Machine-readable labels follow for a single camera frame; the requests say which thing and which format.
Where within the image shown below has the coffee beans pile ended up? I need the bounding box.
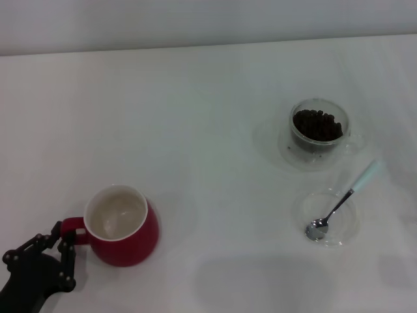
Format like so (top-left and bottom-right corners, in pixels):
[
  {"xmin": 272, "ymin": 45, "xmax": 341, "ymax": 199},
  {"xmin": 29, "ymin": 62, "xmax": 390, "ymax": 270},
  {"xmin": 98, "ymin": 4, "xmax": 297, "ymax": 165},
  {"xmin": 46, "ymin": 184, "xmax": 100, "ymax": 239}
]
[{"xmin": 292, "ymin": 108, "xmax": 344, "ymax": 143}]

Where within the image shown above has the clear glass cup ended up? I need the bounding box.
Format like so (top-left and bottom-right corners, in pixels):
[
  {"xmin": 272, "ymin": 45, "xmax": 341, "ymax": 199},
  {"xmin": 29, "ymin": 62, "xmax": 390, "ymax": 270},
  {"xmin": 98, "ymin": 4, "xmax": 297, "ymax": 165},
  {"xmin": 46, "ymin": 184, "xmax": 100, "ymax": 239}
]
[{"xmin": 289, "ymin": 98, "xmax": 365, "ymax": 158}]

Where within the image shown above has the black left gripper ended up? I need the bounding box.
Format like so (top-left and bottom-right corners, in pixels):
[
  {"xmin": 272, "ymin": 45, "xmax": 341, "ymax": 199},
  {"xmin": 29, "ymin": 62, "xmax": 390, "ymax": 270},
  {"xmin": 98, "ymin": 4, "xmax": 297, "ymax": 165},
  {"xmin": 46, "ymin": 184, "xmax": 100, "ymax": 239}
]
[{"xmin": 0, "ymin": 220, "xmax": 78, "ymax": 313}]

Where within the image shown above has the red ceramic mug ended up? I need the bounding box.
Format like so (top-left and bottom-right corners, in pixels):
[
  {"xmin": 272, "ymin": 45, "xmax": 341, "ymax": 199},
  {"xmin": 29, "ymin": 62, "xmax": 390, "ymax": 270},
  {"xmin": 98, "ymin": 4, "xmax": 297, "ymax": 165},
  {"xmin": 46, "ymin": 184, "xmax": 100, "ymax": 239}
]
[{"xmin": 61, "ymin": 184, "xmax": 161, "ymax": 268}]

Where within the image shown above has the clear glass saucer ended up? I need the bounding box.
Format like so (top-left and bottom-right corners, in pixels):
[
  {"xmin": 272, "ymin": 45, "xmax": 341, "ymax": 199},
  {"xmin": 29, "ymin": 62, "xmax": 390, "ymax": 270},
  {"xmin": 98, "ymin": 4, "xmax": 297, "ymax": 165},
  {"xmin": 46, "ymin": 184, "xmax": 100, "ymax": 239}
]
[{"xmin": 277, "ymin": 123, "xmax": 353, "ymax": 172}]

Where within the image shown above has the blue-handled metal spoon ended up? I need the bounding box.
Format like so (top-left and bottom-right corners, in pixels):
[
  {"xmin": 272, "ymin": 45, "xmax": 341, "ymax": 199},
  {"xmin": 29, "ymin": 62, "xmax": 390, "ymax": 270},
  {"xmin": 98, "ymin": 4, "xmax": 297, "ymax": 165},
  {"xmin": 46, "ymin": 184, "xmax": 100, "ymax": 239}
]
[{"xmin": 304, "ymin": 158, "xmax": 384, "ymax": 243}]

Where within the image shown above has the small clear glass dish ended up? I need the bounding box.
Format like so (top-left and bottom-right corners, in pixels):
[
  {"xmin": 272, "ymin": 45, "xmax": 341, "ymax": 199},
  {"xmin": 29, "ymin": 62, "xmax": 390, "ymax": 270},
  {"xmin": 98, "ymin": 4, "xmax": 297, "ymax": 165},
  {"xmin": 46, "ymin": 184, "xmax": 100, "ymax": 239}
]
[{"xmin": 292, "ymin": 189, "xmax": 359, "ymax": 249}]

